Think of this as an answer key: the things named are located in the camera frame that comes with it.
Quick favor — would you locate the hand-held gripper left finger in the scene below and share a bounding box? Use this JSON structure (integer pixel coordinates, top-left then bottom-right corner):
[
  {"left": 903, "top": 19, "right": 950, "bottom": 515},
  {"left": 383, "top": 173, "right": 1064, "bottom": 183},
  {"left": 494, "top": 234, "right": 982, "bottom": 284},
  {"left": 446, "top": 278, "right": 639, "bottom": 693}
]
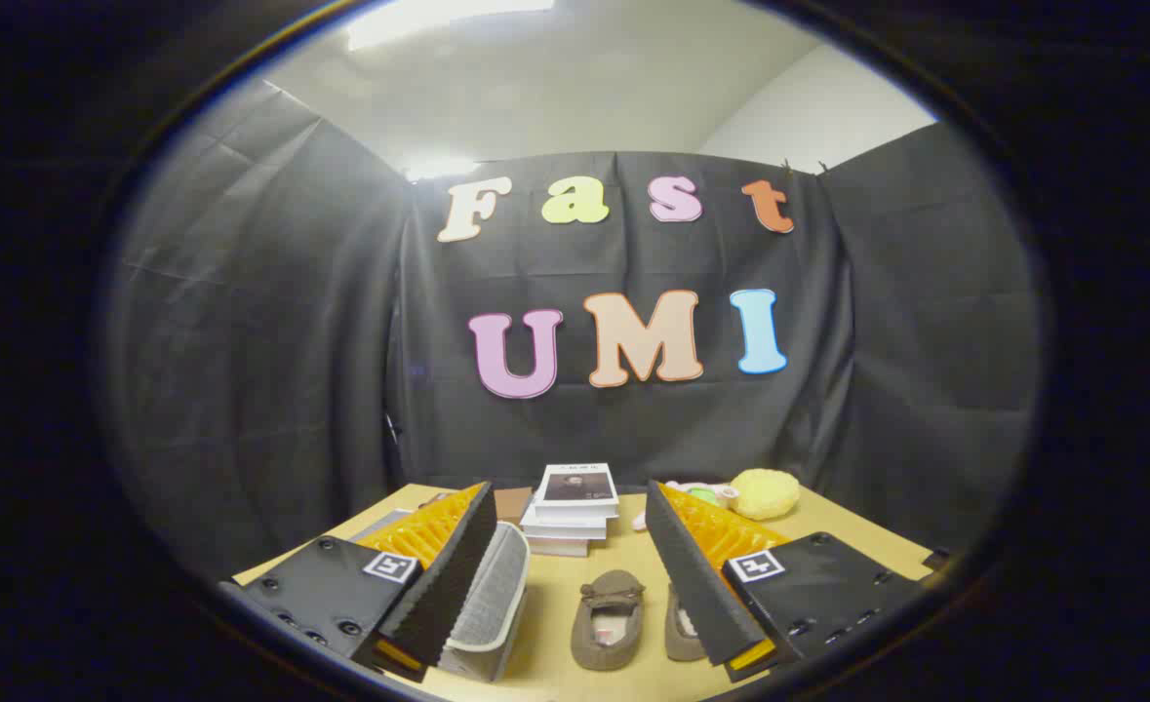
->
[{"left": 218, "top": 481, "right": 499, "bottom": 683}]

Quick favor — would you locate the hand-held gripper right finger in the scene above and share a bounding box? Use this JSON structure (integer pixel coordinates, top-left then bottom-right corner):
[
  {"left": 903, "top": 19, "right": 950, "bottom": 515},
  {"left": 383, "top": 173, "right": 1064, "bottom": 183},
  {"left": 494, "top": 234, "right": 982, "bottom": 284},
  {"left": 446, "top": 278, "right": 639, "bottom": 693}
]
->
[{"left": 645, "top": 478, "right": 929, "bottom": 683}]

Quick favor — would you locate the white fabric storage box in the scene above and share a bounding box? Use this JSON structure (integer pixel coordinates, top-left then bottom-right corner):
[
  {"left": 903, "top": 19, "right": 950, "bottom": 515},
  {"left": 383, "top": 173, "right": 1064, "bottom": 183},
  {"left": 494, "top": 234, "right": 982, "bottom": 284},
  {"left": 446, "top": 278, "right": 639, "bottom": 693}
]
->
[{"left": 436, "top": 522, "right": 533, "bottom": 683}]

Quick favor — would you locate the brown fuzzy slipper shoe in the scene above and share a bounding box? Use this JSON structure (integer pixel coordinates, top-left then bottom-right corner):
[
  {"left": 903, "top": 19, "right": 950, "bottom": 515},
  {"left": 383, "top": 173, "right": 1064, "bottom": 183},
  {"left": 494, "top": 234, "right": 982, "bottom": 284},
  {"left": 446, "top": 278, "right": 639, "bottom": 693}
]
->
[
  {"left": 664, "top": 583, "right": 710, "bottom": 664},
  {"left": 571, "top": 570, "right": 647, "bottom": 672}
]

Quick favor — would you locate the pink and green plush toy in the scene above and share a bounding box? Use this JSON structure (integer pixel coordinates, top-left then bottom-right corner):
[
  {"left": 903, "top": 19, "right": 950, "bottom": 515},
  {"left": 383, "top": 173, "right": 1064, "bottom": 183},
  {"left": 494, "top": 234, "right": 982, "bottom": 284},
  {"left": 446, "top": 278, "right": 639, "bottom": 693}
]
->
[{"left": 631, "top": 479, "right": 740, "bottom": 533}]

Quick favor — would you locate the brown cover book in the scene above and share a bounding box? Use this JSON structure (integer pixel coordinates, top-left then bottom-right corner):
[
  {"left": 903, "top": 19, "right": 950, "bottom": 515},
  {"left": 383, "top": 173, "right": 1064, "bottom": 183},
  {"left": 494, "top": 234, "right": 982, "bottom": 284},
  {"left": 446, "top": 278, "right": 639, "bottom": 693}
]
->
[{"left": 492, "top": 487, "right": 535, "bottom": 525}]

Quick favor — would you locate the yellow plush toy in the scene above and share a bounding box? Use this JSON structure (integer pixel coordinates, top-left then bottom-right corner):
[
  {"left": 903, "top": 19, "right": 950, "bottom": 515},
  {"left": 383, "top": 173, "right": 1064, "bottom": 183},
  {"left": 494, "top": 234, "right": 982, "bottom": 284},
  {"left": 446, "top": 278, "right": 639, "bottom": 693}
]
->
[{"left": 728, "top": 468, "right": 802, "bottom": 522}]

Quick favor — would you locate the white portrait cover book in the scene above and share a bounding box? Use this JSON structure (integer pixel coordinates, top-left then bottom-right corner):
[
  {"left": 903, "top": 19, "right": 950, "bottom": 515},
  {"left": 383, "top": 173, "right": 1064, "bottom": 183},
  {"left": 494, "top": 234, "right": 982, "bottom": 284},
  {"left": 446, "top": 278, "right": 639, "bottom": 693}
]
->
[{"left": 533, "top": 463, "right": 622, "bottom": 522}]

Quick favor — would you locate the ceiling light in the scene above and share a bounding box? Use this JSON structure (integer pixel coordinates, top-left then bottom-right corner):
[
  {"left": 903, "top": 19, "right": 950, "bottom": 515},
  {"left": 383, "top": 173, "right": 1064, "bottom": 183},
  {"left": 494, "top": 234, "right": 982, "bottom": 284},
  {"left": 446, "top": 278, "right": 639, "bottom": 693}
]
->
[{"left": 345, "top": 0, "right": 556, "bottom": 52}]

